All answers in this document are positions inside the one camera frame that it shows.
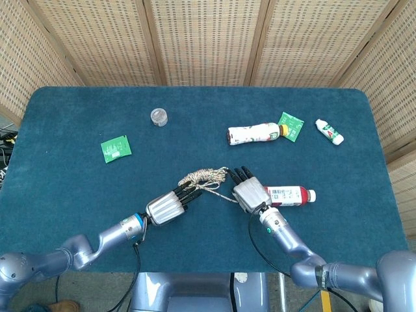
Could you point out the grey-blue robot torso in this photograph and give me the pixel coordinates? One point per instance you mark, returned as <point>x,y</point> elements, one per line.
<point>195,292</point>

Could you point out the small white yogurt bottle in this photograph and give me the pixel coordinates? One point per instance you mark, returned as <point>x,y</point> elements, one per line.
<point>329,131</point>

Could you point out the red label juice bottle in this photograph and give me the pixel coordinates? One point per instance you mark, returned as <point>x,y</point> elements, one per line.
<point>289,195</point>

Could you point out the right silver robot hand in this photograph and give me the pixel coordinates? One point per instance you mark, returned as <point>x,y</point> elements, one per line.
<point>252,195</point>

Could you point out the green foil sachet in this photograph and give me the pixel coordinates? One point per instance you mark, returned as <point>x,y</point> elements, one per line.
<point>292,125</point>
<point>116,149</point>

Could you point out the blue carpet table cover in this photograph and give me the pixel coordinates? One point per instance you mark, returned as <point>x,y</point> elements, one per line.
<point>97,201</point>

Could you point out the small clear plastic jar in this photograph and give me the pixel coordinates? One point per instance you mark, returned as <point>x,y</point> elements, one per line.
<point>159,117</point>

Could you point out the metal table leg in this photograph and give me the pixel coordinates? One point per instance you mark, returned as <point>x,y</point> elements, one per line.
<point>282,292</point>

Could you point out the woven folding screen panel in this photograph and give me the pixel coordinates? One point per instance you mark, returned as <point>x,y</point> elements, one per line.
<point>393,97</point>
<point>22,71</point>
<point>208,42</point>
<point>97,42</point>
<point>308,42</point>

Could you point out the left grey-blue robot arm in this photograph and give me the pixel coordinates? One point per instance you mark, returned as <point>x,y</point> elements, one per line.
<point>113,232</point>

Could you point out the white bottle with orange cap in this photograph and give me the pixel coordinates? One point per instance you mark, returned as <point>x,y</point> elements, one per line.
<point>253,133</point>

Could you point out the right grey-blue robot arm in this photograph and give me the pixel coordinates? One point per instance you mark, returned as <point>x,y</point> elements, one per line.
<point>292,242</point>

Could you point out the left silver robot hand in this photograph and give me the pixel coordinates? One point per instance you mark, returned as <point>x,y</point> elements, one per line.
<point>165,208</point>

